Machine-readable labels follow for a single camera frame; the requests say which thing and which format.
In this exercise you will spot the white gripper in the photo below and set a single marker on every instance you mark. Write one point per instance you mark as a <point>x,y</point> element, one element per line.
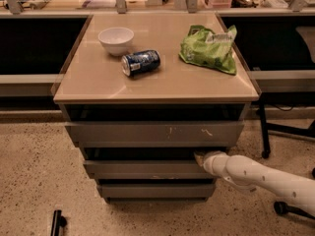
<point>210,162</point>

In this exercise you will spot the grey drawer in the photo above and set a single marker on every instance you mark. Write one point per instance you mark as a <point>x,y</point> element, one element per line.
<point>145,169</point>
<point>155,134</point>
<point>156,191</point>

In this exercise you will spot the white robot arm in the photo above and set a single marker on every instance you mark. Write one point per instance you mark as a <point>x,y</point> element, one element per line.
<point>246,174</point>

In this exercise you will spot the grey bottom drawer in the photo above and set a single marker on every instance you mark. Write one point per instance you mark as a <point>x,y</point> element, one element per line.
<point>156,191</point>

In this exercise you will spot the grey top drawer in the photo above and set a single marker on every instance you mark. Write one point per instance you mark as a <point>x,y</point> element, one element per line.
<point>155,134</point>

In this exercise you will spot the black table leg with caster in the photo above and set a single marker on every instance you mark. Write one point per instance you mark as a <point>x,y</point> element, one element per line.
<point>265,136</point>

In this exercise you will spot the black chair base leg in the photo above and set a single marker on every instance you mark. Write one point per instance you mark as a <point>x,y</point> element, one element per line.
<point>282,208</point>

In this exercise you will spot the green chip bag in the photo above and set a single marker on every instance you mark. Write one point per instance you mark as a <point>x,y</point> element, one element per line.
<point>205,48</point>

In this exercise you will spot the blue soda can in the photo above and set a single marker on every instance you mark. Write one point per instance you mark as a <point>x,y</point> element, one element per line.
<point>140,62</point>

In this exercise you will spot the white ceramic bowl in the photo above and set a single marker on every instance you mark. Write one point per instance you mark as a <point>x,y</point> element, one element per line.
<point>116,41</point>

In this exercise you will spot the black object on floor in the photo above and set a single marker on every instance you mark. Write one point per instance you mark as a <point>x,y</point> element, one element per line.
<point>59,223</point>

